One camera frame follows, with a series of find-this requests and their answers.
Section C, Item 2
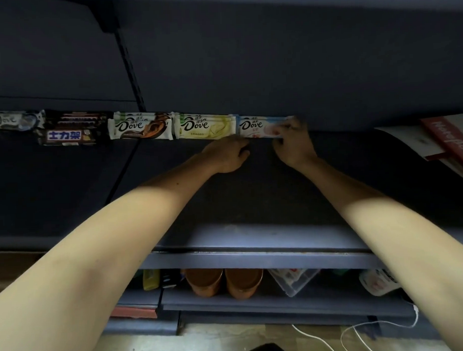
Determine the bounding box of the person's left hand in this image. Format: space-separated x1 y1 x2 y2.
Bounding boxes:
201 134 252 176

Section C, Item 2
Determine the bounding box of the person's right hand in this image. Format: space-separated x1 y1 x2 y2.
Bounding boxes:
271 115 320 170

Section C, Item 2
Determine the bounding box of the Dove bar yellow green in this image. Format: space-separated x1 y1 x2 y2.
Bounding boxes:
174 111 240 141

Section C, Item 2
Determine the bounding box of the Dove bar pink blue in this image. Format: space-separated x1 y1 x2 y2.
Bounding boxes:
236 113 299 139

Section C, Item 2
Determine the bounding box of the dark grey metal shelf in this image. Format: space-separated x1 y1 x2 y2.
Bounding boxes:
0 0 463 343

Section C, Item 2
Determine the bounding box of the Dove bar blue white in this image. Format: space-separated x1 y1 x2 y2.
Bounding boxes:
0 108 45 133

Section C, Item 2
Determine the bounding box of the person's left forearm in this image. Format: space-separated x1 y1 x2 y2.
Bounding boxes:
0 158 230 351

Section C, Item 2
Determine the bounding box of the person's right forearm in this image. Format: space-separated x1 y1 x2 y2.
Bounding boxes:
297 152 463 351

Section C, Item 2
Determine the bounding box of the clear plastic container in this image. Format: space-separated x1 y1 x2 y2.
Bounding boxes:
268 267 322 298

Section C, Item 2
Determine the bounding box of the yellow plastic bottle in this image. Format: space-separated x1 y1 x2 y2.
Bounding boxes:
142 268 162 292

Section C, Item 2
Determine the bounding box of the white plastic pouch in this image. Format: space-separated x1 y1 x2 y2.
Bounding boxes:
358 268 402 298

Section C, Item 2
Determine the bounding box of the white cable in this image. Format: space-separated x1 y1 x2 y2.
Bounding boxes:
291 303 422 351

